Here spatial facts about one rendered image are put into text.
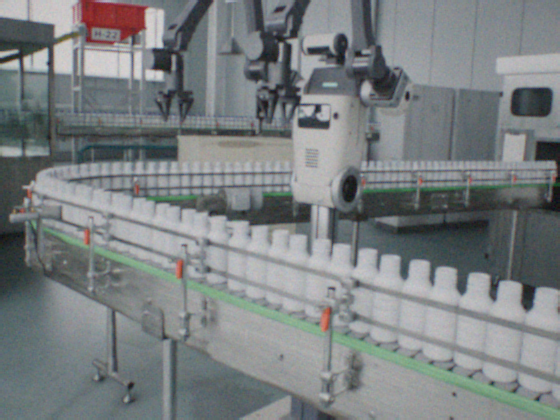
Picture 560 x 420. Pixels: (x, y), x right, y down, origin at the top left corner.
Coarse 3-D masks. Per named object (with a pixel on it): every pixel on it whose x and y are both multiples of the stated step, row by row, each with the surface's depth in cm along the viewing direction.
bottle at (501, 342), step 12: (504, 288) 94; (516, 288) 93; (504, 300) 94; (516, 300) 93; (492, 312) 94; (504, 312) 93; (516, 312) 93; (492, 324) 94; (492, 336) 94; (504, 336) 93; (516, 336) 93; (492, 348) 95; (504, 348) 93; (516, 348) 93; (516, 360) 94; (492, 372) 95; (504, 372) 94; (516, 372) 94
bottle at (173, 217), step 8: (168, 208) 155; (176, 208) 156; (168, 216) 155; (176, 216) 155; (168, 224) 154; (176, 224) 155; (168, 240) 155; (176, 240) 155; (168, 248) 155; (176, 248) 155; (168, 264) 156
